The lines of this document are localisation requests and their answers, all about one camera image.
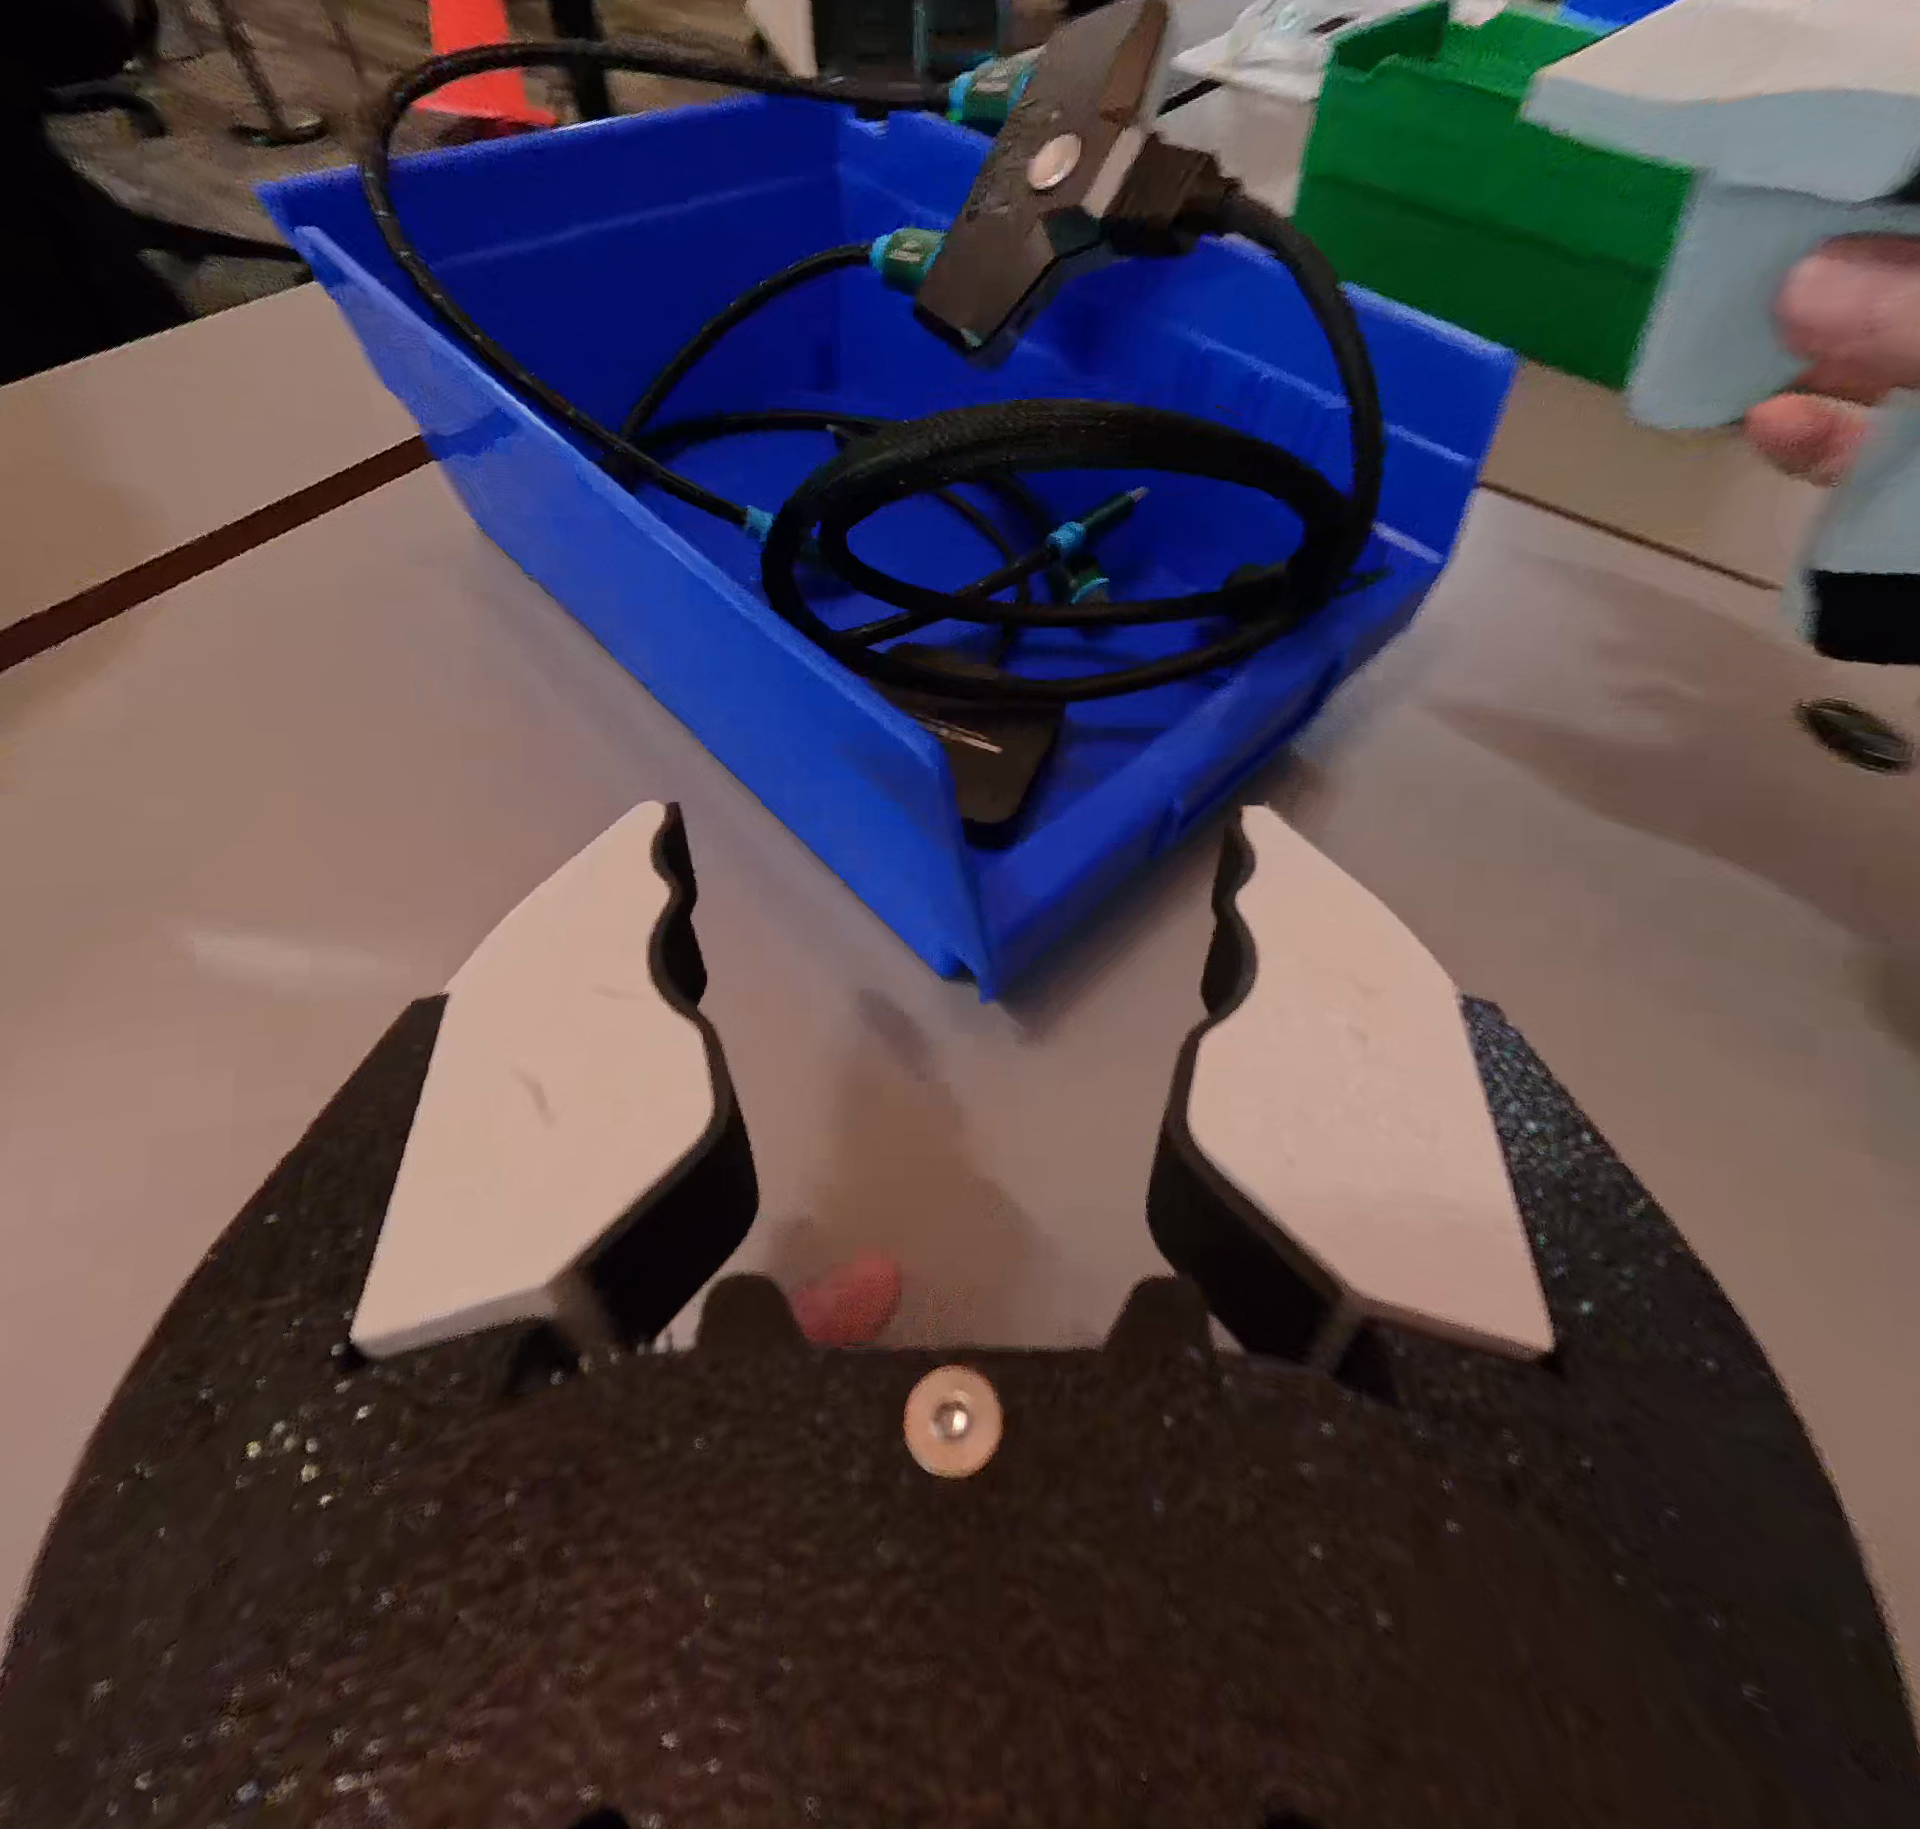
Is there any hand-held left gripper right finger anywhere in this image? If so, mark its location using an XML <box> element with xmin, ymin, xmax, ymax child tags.
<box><xmin>1145</xmin><ymin>802</ymin><xmax>1559</xmax><ymax>1365</ymax></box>

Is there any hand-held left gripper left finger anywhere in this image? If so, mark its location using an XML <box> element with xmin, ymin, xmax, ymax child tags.
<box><xmin>349</xmin><ymin>802</ymin><xmax>761</xmax><ymax>1360</ymax></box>

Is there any thick black braided cable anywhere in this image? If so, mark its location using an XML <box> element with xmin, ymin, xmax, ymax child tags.
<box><xmin>761</xmin><ymin>186</ymin><xmax>1386</xmax><ymax>831</ymax></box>

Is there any black HDMI switch box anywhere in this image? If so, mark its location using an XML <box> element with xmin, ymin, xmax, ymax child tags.
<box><xmin>912</xmin><ymin>0</ymin><xmax>1218</xmax><ymax>360</ymax></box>

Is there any green plug HDMI cable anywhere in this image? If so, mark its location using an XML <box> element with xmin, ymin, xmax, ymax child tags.
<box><xmin>637</xmin><ymin>421</ymin><xmax>1386</xmax><ymax>634</ymax></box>
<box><xmin>363</xmin><ymin>36</ymin><xmax>1040</xmax><ymax>547</ymax></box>
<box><xmin>620</xmin><ymin>237</ymin><xmax>942</xmax><ymax>473</ymax></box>

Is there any person's right hand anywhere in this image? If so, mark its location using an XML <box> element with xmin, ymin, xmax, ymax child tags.
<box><xmin>1743</xmin><ymin>226</ymin><xmax>1920</xmax><ymax>488</ymax></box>

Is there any person's left hand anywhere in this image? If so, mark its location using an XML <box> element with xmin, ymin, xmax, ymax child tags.
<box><xmin>793</xmin><ymin>1251</ymin><xmax>906</xmax><ymax>1348</ymax></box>

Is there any green plastic bin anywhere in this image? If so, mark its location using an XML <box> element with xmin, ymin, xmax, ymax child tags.
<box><xmin>1294</xmin><ymin>0</ymin><xmax>1699</xmax><ymax>396</ymax></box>

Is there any black round table grommet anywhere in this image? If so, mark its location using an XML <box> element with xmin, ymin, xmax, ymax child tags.
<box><xmin>1795</xmin><ymin>697</ymin><xmax>1915</xmax><ymax>775</ymax></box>

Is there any orange traffic cone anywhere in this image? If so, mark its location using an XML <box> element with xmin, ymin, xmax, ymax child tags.
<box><xmin>416</xmin><ymin>0</ymin><xmax>560</xmax><ymax>137</ymax></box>

